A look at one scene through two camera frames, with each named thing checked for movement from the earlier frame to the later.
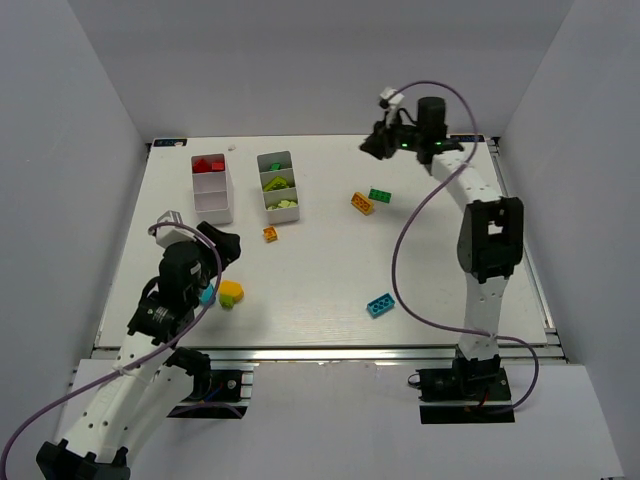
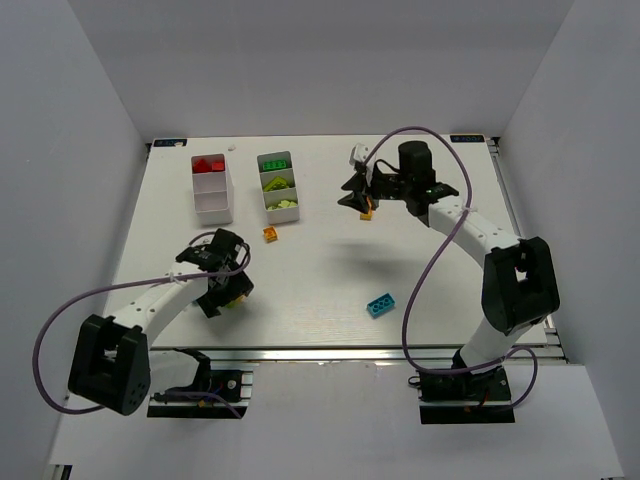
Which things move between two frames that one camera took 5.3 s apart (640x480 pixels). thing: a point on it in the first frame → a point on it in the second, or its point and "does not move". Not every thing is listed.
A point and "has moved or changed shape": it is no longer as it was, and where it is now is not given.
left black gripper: [211, 248] → [226, 293]
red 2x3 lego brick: [201, 165] does not move
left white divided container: [212, 189] does not move
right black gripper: [382, 141] → [371, 186]
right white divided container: [279, 182] does not move
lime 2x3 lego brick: [278, 182] does not move
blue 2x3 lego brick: [380, 305] does not move
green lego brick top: [380, 195] has moved or changed shape
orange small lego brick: [270, 234] does not move
